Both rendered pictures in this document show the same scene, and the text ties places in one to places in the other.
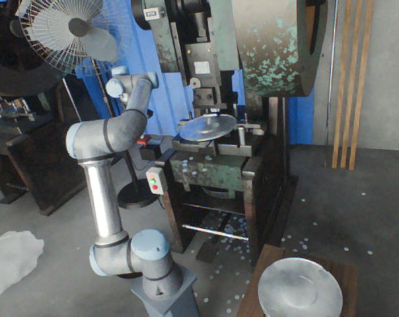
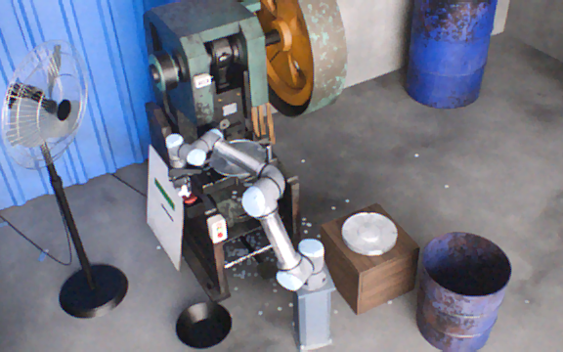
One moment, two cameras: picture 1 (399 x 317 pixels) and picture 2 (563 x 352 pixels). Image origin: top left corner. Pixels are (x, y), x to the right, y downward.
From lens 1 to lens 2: 250 cm
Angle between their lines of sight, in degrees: 47
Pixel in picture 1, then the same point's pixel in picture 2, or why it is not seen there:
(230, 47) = (262, 88)
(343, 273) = (374, 209)
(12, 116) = not seen: outside the picture
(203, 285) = (277, 299)
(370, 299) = not seen: hidden behind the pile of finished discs
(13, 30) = not seen: outside the picture
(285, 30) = (339, 80)
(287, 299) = (369, 239)
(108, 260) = (303, 272)
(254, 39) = (323, 89)
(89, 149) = (273, 202)
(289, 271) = (354, 226)
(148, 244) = (316, 246)
